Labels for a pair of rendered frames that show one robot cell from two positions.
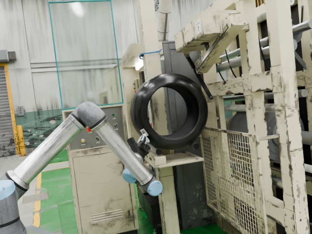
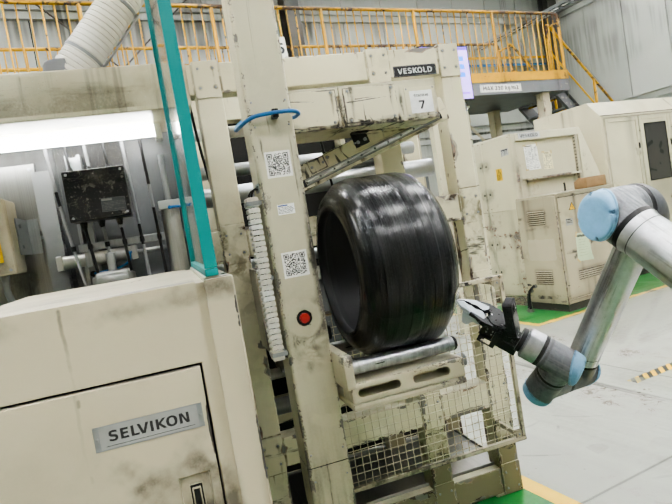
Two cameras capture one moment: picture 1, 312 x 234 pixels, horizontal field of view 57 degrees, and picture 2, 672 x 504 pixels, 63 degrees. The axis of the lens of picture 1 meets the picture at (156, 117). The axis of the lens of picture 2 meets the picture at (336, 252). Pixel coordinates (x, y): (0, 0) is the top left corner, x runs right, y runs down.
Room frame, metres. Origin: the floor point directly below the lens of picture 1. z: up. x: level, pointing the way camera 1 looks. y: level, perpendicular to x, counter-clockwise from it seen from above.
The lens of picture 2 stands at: (2.45, 1.64, 1.32)
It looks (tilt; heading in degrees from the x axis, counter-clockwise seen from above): 3 degrees down; 266
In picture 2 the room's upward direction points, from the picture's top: 9 degrees counter-clockwise
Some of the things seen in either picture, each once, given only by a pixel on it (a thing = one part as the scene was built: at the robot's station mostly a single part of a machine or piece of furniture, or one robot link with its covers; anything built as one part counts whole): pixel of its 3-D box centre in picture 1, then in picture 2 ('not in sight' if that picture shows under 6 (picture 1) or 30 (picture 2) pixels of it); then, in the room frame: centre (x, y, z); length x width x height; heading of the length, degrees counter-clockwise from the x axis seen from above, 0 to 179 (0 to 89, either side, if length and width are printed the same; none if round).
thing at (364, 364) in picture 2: (153, 148); (402, 355); (2.19, 0.04, 0.90); 0.35 x 0.05 x 0.05; 12
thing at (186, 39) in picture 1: (202, 34); (350, 113); (2.16, -0.41, 1.71); 0.61 x 0.25 x 0.15; 12
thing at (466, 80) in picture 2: not in sight; (445, 74); (0.68, -3.82, 2.60); 0.60 x 0.05 x 0.55; 21
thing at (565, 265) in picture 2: not in sight; (571, 247); (-0.59, -4.27, 0.62); 0.91 x 0.58 x 1.25; 21
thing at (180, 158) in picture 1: (172, 159); (388, 378); (2.22, -0.09, 0.80); 0.37 x 0.36 x 0.02; 102
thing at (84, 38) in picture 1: (87, 54); (158, 24); (2.63, 0.55, 1.74); 0.55 x 0.02 x 0.95; 102
